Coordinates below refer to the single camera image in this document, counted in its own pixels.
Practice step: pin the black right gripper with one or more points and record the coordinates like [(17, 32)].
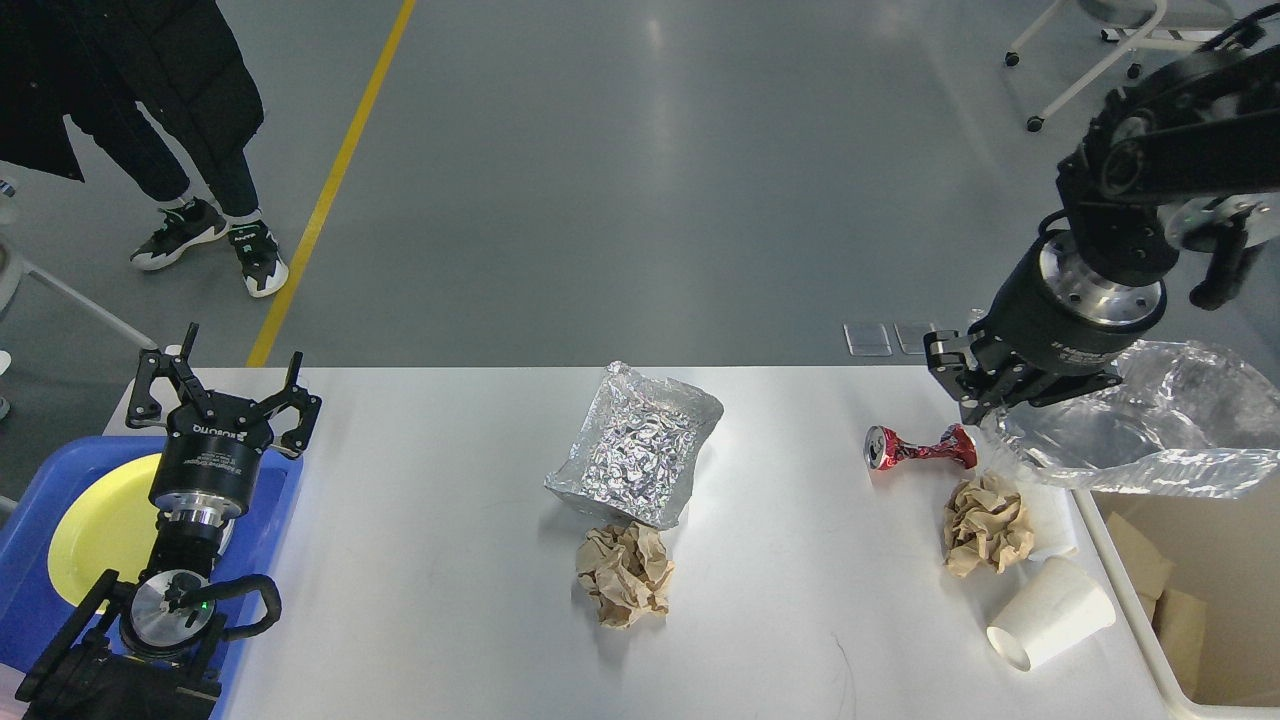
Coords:
[(1053, 325)]

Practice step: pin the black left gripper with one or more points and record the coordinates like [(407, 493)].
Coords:
[(210, 465)]

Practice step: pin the yellow-green plastic plate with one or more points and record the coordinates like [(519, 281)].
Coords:
[(112, 525)]

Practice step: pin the foil tray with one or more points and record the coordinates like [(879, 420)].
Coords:
[(1189, 419), (636, 451)]

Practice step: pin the brown paper bag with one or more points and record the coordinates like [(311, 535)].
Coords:
[(1178, 619)]

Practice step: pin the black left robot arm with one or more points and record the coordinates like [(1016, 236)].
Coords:
[(143, 649)]

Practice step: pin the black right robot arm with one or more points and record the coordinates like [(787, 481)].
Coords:
[(1178, 161)]

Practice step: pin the small crumpled brown paper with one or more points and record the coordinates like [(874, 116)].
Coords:
[(986, 524)]

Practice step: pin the crushed red soda can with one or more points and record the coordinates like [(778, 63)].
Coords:
[(884, 448)]

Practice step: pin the floor outlet plates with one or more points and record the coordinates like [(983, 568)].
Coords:
[(881, 339)]

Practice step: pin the white paper cup lying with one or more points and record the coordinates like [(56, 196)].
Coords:
[(1060, 607)]

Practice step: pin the cream plastic bin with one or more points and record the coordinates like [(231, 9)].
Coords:
[(1225, 552)]

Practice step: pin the white chair leg left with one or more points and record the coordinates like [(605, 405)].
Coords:
[(15, 268)]

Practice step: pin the blue plastic tray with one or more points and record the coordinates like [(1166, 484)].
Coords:
[(33, 613)]

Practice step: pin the person in black coat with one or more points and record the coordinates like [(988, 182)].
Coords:
[(162, 88)]

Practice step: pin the white office chair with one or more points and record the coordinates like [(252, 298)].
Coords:
[(1128, 28)]

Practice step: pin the crumpled brown paper ball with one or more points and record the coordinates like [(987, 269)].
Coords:
[(626, 571)]

